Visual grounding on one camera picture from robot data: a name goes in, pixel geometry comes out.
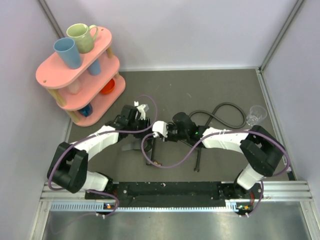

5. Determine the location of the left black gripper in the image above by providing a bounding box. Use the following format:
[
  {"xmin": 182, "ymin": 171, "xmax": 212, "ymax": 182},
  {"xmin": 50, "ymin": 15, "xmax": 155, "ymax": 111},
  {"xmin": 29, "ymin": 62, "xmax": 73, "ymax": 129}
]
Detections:
[{"xmin": 128, "ymin": 117, "xmax": 156, "ymax": 139}]

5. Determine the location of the black fitting with brass connectors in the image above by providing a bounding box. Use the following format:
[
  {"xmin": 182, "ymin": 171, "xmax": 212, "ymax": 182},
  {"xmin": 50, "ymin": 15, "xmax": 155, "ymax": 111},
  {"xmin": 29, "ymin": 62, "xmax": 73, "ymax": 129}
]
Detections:
[{"xmin": 121, "ymin": 138, "xmax": 163, "ymax": 167}]

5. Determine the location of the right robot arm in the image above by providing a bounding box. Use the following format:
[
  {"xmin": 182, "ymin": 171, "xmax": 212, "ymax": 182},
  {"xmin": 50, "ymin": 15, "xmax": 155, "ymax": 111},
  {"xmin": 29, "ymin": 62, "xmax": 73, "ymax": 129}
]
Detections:
[{"xmin": 152, "ymin": 112, "xmax": 285, "ymax": 198}]

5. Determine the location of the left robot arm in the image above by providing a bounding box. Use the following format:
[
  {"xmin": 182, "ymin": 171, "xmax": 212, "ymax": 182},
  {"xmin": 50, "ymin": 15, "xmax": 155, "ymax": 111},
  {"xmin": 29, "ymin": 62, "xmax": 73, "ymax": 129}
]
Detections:
[{"xmin": 47, "ymin": 102, "xmax": 151, "ymax": 199}]

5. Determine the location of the orange bowl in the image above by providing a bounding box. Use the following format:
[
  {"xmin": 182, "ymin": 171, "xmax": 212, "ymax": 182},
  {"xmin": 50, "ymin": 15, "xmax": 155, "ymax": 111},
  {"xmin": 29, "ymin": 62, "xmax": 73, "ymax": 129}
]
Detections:
[{"xmin": 100, "ymin": 78, "xmax": 116, "ymax": 95}]

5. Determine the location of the dark blue cup bottom shelf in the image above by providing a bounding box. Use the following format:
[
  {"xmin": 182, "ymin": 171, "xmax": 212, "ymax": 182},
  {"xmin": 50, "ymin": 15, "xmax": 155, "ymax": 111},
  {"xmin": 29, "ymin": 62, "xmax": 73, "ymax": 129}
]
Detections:
[{"xmin": 78, "ymin": 103, "xmax": 93, "ymax": 117}]

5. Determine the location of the pink three-tier shelf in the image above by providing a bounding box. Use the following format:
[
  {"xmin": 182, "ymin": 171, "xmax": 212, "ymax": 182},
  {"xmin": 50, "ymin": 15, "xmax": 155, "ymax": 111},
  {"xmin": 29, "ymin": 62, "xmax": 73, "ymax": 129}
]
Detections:
[{"xmin": 35, "ymin": 26, "xmax": 126, "ymax": 127}]

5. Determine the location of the small blue cup middle shelf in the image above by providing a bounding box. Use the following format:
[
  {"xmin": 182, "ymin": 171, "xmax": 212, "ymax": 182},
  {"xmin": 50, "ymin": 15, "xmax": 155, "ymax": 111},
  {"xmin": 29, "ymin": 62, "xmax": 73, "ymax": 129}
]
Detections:
[{"xmin": 87, "ymin": 58, "xmax": 101, "ymax": 76}]

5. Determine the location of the translucent pink cup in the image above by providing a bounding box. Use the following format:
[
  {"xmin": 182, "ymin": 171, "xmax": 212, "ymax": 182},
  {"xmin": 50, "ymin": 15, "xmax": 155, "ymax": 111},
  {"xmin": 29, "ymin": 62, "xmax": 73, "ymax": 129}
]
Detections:
[{"xmin": 66, "ymin": 79, "xmax": 82, "ymax": 95}]

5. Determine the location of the clear plastic cup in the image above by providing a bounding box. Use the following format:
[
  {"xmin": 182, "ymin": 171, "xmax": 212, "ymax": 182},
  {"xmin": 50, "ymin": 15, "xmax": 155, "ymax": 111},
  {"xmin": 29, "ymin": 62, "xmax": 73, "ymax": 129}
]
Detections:
[{"xmin": 246, "ymin": 105, "xmax": 268, "ymax": 126}]

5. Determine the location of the blue plastic tumbler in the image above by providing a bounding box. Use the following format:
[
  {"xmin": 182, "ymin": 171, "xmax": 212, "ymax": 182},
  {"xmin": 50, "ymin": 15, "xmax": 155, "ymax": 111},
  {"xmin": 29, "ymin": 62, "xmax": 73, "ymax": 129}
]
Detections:
[{"xmin": 53, "ymin": 37, "xmax": 82, "ymax": 69}]

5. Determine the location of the green ceramic mug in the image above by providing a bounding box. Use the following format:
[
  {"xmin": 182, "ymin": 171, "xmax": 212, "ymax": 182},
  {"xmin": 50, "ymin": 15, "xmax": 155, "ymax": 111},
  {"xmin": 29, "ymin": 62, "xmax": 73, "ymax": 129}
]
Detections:
[{"xmin": 66, "ymin": 23, "xmax": 99, "ymax": 54}]

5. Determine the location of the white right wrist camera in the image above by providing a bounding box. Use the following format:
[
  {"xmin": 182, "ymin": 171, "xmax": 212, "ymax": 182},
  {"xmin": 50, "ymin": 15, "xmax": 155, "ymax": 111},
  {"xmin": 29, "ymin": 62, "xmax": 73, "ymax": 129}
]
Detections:
[{"xmin": 152, "ymin": 120, "xmax": 168, "ymax": 138}]

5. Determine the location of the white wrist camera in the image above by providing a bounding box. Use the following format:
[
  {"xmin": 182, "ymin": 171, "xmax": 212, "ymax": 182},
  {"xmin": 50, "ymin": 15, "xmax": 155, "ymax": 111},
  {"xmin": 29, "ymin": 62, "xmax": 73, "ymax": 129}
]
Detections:
[
  {"xmin": 152, "ymin": 120, "xmax": 168, "ymax": 138},
  {"xmin": 134, "ymin": 101, "xmax": 149, "ymax": 120}
]

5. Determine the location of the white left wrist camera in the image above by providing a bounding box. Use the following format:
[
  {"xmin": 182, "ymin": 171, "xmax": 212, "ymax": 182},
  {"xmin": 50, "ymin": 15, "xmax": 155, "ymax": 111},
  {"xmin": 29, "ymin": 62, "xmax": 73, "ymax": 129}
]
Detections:
[{"xmin": 134, "ymin": 101, "xmax": 149, "ymax": 120}]

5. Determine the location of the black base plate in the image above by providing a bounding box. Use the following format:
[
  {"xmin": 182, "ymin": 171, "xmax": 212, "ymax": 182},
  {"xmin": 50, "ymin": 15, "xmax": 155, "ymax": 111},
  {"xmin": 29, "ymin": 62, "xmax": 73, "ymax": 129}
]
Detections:
[{"xmin": 84, "ymin": 181, "xmax": 251, "ymax": 208}]

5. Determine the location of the grey slotted cable duct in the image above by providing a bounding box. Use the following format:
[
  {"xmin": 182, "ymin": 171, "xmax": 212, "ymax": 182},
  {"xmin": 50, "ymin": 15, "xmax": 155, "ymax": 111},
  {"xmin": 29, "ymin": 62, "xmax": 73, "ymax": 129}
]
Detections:
[{"xmin": 50, "ymin": 200, "xmax": 239, "ymax": 213}]

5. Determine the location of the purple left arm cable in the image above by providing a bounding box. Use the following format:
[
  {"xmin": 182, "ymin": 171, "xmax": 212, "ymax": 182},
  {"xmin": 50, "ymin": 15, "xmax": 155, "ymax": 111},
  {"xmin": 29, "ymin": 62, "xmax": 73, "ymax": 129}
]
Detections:
[{"xmin": 47, "ymin": 94, "xmax": 158, "ymax": 218}]

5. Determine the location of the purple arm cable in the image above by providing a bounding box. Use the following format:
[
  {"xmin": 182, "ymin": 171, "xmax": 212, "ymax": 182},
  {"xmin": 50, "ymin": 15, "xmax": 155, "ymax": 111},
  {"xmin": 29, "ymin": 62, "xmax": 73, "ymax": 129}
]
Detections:
[
  {"xmin": 47, "ymin": 94, "xmax": 158, "ymax": 218},
  {"xmin": 141, "ymin": 128, "xmax": 291, "ymax": 218}
]

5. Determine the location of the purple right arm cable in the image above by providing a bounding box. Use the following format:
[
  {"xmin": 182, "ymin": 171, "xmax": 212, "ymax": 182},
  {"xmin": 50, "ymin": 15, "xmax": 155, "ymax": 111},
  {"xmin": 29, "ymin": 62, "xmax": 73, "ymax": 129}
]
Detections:
[{"xmin": 141, "ymin": 128, "xmax": 291, "ymax": 218}]

